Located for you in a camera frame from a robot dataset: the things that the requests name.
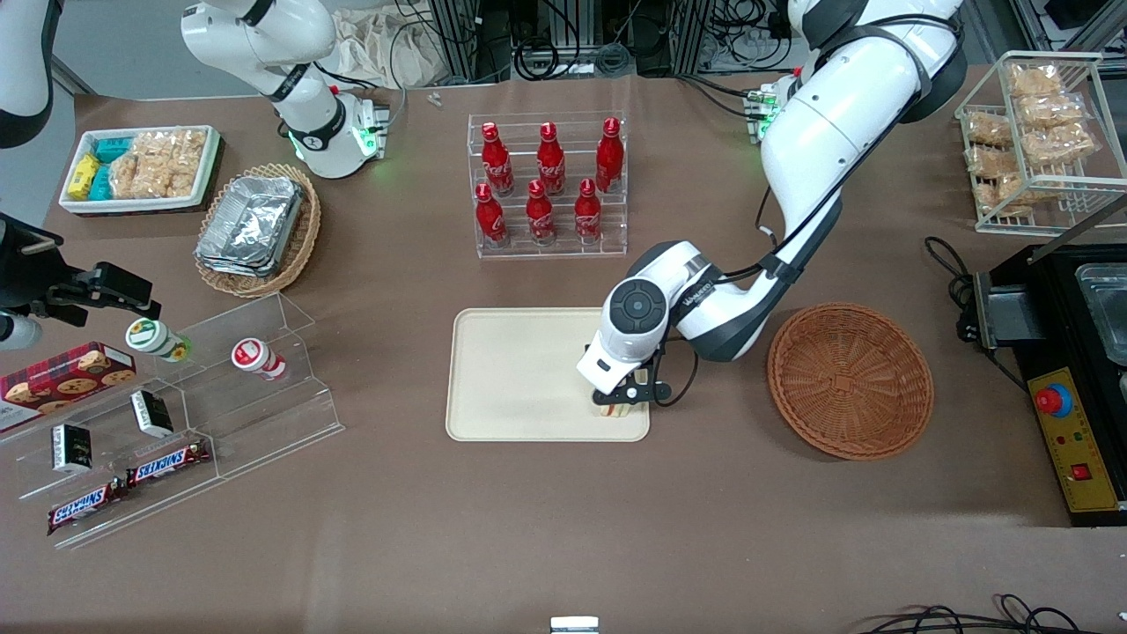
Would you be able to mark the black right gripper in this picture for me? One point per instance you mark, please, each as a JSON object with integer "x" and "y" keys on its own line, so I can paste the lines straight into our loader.
{"x": 25, "y": 269}

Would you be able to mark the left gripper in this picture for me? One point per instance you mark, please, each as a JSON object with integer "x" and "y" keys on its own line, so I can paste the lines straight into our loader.
{"x": 648, "y": 364}

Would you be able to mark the triangular sandwich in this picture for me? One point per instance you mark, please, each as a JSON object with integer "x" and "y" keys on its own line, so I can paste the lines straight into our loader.
{"x": 607, "y": 409}

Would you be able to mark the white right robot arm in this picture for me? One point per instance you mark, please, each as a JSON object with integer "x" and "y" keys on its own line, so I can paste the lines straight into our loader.
{"x": 304, "y": 106}

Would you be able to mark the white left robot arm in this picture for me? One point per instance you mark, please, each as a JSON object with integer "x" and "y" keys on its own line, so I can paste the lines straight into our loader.
{"x": 828, "y": 132}

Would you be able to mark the beige rectangular tray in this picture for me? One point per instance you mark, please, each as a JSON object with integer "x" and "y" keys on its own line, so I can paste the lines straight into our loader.
{"x": 519, "y": 374}

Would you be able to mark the light oval wicker basket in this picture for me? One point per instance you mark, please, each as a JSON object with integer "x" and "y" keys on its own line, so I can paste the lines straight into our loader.
{"x": 304, "y": 238}

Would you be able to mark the brown round wicker basket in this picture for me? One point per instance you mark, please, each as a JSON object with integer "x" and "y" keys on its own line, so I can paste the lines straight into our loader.
{"x": 850, "y": 383}

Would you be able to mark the green lid yogurt bottle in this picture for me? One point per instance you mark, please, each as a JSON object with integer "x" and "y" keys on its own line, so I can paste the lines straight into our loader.
{"x": 154, "y": 339}

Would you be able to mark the white rectangular snack bin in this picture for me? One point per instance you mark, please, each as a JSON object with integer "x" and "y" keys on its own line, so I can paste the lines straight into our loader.
{"x": 132, "y": 204}

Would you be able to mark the red cookie box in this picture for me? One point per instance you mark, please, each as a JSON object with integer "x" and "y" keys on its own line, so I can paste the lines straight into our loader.
{"x": 66, "y": 380}

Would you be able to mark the teal snack packet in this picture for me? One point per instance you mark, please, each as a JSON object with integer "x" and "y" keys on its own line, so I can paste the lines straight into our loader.
{"x": 100, "y": 183}
{"x": 113, "y": 148}

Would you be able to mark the clear bag of rice crackers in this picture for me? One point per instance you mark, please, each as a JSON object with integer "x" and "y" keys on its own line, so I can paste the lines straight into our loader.
{"x": 132, "y": 172}
{"x": 180, "y": 158}

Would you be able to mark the yellow snack packet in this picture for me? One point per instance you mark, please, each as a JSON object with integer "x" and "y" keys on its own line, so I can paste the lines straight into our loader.
{"x": 84, "y": 176}

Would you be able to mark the small black carton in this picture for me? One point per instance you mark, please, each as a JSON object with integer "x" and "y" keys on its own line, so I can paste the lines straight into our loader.
{"x": 151, "y": 414}
{"x": 72, "y": 447}

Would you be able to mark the stack of foil trays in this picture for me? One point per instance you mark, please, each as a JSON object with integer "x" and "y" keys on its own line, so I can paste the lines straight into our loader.
{"x": 251, "y": 224}

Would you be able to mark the red lid yogurt bottle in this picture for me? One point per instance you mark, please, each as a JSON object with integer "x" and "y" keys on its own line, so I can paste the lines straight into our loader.
{"x": 255, "y": 357}

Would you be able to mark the clear acrylic bottle rack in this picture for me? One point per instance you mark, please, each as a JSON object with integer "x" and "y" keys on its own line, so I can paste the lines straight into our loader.
{"x": 607, "y": 229}

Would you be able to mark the snickers chocolate bar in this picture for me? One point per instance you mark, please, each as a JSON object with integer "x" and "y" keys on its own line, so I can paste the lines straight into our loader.
{"x": 167, "y": 464}
{"x": 84, "y": 506}

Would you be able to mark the red cola bottle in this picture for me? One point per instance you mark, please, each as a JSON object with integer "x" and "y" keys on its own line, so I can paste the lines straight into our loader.
{"x": 489, "y": 220}
{"x": 551, "y": 163}
{"x": 587, "y": 216}
{"x": 540, "y": 218}
{"x": 497, "y": 163}
{"x": 609, "y": 158}

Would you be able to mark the clear acrylic step shelf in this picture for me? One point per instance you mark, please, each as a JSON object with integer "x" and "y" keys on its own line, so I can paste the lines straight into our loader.
{"x": 264, "y": 423}

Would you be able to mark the small white edge device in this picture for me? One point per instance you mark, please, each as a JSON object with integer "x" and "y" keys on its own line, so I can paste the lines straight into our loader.
{"x": 574, "y": 625}

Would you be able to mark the beige crumpled cloth bag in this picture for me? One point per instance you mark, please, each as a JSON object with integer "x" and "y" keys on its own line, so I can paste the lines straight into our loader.
{"x": 387, "y": 48}

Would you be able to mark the grey metal box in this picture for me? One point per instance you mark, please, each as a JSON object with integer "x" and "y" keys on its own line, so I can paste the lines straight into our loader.
{"x": 1008, "y": 313}

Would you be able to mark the red emergency stop button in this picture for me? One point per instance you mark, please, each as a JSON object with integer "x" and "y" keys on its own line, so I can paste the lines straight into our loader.
{"x": 1053, "y": 401}

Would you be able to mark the bagged fried snack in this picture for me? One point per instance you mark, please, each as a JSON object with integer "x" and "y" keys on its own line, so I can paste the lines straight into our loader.
{"x": 993, "y": 163}
{"x": 1057, "y": 145}
{"x": 1004, "y": 194}
{"x": 1049, "y": 111}
{"x": 989, "y": 129}
{"x": 1034, "y": 81}

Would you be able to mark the black appliance housing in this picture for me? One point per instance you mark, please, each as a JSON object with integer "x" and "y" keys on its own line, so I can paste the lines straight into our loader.
{"x": 1057, "y": 308}

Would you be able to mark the yellow control box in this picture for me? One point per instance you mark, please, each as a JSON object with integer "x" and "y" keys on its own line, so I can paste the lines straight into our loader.
{"x": 1079, "y": 449}

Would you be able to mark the metal pan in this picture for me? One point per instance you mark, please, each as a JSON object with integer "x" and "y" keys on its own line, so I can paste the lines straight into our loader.
{"x": 1108, "y": 308}

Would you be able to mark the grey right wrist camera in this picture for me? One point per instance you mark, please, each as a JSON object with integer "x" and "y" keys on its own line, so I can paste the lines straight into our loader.
{"x": 18, "y": 332}

